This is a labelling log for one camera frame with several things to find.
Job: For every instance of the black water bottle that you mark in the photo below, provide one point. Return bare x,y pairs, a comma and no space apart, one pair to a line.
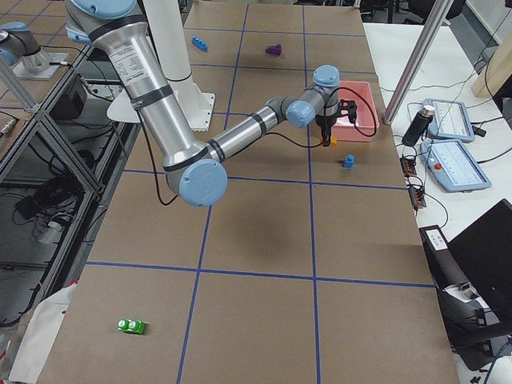
419,124

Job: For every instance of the pink plastic box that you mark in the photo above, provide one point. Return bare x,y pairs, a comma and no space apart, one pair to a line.
366,119

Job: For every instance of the green block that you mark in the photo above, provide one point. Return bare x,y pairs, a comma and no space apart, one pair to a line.
131,326

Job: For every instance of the aluminium frame post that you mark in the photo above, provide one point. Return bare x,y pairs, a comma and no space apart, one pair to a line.
437,16

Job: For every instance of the long blue block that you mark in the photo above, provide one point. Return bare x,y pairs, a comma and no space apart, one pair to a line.
199,43

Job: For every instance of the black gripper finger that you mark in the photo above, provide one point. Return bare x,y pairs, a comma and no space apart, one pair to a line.
326,132

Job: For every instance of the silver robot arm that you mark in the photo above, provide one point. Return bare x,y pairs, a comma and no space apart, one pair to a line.
21,51
193,168

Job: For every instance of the teach pendant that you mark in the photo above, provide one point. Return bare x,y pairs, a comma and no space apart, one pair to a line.
453,166
451,120

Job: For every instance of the far teach pendant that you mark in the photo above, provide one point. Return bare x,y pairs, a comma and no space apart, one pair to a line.
451,120

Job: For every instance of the near teach pendant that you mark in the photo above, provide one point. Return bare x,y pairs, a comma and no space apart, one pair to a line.
453,166

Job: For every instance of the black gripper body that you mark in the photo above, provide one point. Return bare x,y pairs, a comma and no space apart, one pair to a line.
325,124

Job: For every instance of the purple block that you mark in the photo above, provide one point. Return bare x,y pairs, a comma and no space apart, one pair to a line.
274,50

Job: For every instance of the white pedestal column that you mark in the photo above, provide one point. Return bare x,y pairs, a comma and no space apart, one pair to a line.
166,30

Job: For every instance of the small light blue block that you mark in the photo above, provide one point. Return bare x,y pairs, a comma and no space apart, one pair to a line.
349,161

